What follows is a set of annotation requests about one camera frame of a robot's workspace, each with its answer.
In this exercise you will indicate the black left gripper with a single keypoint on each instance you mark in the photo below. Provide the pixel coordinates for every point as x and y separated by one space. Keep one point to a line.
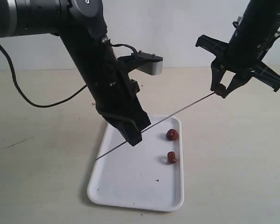
115 96

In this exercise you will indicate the white plastic tray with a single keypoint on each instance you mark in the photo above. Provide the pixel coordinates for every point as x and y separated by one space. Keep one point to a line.
140 176

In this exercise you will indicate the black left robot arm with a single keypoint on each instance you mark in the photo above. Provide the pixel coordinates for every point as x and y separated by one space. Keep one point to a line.
81 26

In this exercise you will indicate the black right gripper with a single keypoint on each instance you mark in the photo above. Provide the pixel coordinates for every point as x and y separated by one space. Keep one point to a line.
244 66

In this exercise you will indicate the red date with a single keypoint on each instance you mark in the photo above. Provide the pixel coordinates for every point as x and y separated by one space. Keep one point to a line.
220 89
171 157
172 135

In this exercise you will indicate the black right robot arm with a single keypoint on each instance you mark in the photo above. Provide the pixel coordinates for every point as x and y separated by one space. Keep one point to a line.
255 31

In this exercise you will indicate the thin metal skewer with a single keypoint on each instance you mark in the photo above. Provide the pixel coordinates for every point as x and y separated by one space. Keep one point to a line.
157 123

